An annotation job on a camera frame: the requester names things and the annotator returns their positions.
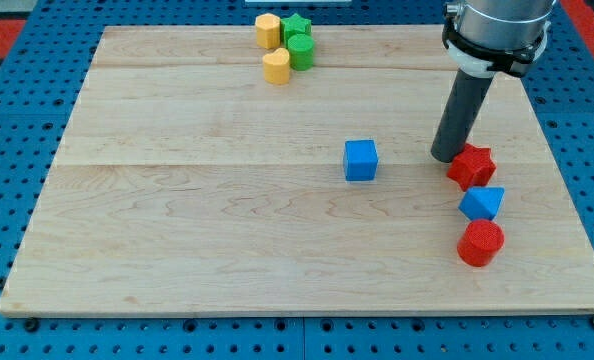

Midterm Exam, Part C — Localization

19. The blue triangular prism block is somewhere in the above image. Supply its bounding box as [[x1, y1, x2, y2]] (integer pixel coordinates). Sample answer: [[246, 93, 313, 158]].
[[458, 187, 505, 220]]

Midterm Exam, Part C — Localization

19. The green cylinder block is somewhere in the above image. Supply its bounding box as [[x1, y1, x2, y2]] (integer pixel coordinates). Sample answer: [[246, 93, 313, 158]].
[[287, 34, 315, 71]]

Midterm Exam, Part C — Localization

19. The blue cube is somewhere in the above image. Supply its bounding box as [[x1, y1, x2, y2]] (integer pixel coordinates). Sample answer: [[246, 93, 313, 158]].
[[343, 139, 379, 181]]

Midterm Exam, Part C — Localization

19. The red cylinder block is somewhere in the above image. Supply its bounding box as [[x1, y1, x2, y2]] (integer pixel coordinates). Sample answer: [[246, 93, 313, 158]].
[[457, 219, 505, 267]]

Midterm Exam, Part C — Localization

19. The red star block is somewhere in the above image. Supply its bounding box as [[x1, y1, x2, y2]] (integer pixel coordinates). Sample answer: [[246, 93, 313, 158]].
[[446, 143, 497, 191]]

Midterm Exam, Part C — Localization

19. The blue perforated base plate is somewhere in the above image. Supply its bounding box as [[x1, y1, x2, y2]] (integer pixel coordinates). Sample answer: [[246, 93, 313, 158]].
[[0, 1, 594, 359]]

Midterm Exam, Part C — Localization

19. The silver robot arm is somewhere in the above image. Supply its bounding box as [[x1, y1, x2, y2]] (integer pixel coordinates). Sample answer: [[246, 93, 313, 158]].
[[431, 0, 557, 163]]

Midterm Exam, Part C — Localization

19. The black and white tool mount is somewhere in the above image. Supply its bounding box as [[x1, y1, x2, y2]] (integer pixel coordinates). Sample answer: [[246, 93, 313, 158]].
[[442, 17, 549, 78]]

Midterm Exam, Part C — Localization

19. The green star block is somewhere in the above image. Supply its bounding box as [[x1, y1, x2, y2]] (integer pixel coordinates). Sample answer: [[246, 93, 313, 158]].
[[280, 13, 312, 45]]

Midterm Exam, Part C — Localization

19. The yellow heart block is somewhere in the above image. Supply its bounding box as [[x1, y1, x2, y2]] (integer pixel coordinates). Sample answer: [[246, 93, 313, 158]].
[[262, 48, 291, 85]]

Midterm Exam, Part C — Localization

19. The wooden board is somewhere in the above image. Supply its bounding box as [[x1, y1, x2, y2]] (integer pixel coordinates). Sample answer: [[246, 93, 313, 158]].
[[0, 25, 594, 318]]

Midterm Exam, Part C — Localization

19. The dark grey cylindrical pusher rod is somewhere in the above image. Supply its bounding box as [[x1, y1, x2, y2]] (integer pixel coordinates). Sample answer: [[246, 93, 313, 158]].
[[430, 70, 492, 163]]

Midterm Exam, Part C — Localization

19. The yellow hexagon block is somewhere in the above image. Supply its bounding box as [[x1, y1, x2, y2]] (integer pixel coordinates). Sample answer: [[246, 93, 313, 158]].
[[254, 13, 281, 49]]

